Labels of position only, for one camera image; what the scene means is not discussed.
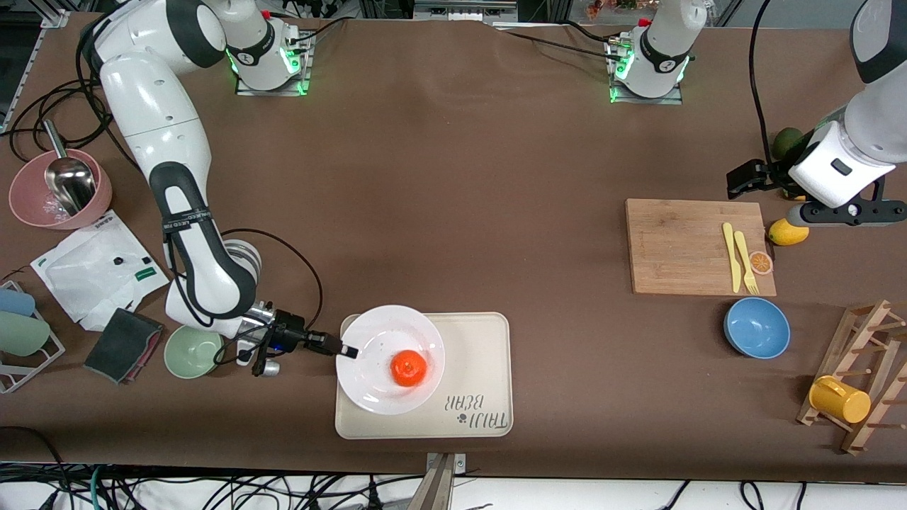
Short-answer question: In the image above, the white round plate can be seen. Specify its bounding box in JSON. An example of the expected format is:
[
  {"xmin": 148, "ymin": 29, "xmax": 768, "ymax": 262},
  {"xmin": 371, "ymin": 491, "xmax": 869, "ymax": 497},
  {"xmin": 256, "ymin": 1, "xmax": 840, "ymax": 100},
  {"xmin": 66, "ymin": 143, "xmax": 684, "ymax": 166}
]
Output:
[{"xmin": 336, "ymin": 305, "xmax": 446, "ymax": 417}]

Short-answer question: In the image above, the pink bowl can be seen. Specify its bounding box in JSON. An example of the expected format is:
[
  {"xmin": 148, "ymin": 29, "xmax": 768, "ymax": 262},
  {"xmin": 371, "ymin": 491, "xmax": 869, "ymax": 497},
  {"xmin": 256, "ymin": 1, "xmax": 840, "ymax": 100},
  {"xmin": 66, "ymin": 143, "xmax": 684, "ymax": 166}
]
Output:
[{"xmin": 9, "ymin": 148, "xmax": 113, "ymax": 230}]

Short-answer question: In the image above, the white wire cup rack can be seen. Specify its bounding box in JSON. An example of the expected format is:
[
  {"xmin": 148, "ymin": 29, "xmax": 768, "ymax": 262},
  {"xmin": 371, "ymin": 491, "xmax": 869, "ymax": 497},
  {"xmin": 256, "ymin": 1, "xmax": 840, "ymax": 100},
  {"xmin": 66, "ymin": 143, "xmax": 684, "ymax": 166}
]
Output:
[{"xmin": 0, "ymin": 281, "xmax": 66, "ymax": 395}]

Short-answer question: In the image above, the aluminium background frame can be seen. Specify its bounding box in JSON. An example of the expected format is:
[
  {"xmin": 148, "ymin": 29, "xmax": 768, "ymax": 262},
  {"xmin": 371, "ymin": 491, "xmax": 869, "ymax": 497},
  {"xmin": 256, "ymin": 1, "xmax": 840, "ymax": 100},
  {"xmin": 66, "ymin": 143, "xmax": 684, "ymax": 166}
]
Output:
[{"xmin": 358, "ymin": 0, "xmax": 568, "ymax": 22}]

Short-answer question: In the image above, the pale green bowl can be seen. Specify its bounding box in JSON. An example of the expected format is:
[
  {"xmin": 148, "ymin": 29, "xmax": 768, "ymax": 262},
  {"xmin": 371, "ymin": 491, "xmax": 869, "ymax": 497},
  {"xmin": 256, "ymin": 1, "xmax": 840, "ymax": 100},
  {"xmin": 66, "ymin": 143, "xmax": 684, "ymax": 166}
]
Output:
[{"xmin": 164, "ymin": 322, "xmax": 225, "ymax": 380}]

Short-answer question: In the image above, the black coiled cable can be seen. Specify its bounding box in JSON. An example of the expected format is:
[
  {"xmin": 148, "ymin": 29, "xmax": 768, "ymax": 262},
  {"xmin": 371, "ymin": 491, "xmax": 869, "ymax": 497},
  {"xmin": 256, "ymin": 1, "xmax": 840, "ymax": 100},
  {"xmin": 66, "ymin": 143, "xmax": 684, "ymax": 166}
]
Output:
[{"xmin": 4, "ymin": 71, "xmax": 139, "ymax": 171}]

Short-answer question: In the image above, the yellow plastic fork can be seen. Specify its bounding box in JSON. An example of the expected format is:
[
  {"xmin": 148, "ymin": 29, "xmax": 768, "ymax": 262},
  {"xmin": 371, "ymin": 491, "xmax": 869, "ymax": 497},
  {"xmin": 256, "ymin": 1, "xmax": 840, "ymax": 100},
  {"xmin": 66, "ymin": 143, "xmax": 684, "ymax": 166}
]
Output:
[{"xmin": 733, "ymin": 231, "xmax": 760, "ymax": 295}]

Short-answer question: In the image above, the pale blue cup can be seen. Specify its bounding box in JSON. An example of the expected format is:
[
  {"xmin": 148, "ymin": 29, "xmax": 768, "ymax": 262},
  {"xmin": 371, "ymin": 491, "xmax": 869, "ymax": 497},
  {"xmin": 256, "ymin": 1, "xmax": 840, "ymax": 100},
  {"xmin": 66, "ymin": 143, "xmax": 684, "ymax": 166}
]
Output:
[{"xmin": 0, "ymin": 287, "xmax": 36, "ymax": 317}]

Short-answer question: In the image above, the blue bowl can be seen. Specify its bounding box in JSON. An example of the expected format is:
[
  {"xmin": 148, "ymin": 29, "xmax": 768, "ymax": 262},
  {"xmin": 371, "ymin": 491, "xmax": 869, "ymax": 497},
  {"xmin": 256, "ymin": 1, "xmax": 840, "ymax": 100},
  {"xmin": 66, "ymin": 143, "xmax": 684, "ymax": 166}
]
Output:
[{"xmin": 723, "ymin": 297, "xmax": 791, "ymax": 360}]

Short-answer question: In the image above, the bamboo cutting board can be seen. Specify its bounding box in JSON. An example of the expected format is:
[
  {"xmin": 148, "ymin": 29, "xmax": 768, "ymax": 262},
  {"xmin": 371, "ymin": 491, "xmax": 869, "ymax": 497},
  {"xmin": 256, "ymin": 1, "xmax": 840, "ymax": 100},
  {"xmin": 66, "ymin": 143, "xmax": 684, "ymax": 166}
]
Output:
[{"xmin": 625, "ymin": 199, "xmax": 777, "ymax": 297}]

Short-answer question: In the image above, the pale green cup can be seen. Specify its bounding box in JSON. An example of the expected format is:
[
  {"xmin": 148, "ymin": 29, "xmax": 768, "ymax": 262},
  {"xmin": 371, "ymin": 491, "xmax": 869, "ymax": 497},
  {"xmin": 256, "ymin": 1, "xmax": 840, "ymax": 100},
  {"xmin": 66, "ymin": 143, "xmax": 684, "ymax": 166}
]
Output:
[{"xmin": 0, "ymin": 312, "xmax": 52, "ymax": 357}]

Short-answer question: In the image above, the dark grey folded cloth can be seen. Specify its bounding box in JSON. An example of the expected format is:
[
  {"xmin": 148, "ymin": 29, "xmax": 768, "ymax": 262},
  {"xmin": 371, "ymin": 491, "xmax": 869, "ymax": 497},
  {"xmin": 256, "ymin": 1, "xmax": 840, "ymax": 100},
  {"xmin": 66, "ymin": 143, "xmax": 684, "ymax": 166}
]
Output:
[{"xmin": 84, "ymin": 308, "xmax": 164, "ymax": 385}]

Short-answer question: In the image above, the orange fruit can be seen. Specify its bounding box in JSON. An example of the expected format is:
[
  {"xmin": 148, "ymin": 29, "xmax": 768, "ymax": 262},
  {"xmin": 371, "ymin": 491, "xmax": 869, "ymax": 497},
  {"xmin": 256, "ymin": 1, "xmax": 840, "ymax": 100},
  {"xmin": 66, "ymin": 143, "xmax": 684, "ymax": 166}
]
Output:
[{"xmin": 390, "ymin": 350, "xmax": 429, "ymax": 388}]

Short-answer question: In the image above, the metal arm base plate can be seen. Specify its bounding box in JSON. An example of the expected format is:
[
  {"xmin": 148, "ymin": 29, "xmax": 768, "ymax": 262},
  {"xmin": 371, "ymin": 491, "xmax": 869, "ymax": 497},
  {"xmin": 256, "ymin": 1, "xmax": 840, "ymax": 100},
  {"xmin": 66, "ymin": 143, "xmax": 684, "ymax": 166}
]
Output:
[
  {"xmin": 235, "ymin": 32, "xmax": 314, "ymax": 97},
  {"xmin": 608, "ymin": 39, "xmax": 685, "ymax": 106}
]

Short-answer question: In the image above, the green avocado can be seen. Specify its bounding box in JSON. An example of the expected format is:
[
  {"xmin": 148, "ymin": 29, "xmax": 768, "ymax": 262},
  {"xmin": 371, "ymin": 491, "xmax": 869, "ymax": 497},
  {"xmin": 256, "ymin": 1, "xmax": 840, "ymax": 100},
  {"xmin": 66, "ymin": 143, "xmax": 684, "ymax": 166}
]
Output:
[{"xmin": 772, "ymin": 127, "xmax": 809, "ymax": 161}]

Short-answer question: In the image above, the cream tray with bear print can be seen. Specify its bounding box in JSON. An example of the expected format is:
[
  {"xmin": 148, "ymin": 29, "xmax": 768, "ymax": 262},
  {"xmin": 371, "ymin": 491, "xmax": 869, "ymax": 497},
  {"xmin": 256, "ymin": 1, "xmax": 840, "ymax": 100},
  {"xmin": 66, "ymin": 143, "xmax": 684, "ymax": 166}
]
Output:
[{"xmin": 334, "ymin": 312, "xmax": 514, "ymax": 441}]

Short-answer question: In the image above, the yellow cup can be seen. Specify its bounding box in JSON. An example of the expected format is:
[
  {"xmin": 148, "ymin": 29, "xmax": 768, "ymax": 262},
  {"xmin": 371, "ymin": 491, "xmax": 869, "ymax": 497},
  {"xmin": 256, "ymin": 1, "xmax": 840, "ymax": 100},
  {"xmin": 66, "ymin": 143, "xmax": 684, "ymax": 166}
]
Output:
[{"xmin": 809, "ymin": 375, "xmax": 872, "ymax": 424}]

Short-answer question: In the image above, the wooden peg rack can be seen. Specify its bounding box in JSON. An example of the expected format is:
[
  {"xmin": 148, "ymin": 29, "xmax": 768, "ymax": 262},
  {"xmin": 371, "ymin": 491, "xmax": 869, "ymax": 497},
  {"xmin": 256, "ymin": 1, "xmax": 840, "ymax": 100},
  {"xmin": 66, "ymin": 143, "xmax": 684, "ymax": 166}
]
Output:
[{"xmin": 797, "ymin": 300, "xmax": 907, "ymax": 455}]

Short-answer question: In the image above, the white plastic bag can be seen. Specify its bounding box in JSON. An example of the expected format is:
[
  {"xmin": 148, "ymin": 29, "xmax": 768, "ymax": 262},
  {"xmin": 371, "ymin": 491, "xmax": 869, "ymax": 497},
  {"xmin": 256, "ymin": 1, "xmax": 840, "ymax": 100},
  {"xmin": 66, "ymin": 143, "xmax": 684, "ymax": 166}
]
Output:
[{"xmin": 30, "ymin": 210, "xmax": 171, "ymax": 332}]

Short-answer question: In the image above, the yellow plastic knife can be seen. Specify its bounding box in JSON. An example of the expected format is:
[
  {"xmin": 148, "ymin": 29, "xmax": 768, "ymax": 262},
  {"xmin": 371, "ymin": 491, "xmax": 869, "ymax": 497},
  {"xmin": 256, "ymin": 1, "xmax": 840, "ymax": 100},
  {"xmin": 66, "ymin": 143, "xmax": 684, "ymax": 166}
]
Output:
[{"xmin": 722, "ymin": 222, "xmax": 742, "ymax": 293}]

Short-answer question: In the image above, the black arm base cable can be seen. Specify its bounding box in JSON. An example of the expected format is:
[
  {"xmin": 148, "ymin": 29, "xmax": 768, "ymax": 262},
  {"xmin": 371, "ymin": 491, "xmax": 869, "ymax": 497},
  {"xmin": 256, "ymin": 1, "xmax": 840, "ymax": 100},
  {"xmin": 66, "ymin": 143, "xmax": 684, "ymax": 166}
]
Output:
[
  {"xmin": 496, "ymin": 25, "xmax": 624, "ymax": 57},
  {"xmin": 283, "ymin": 16, "xmax": 348, "ymax": 50}
]

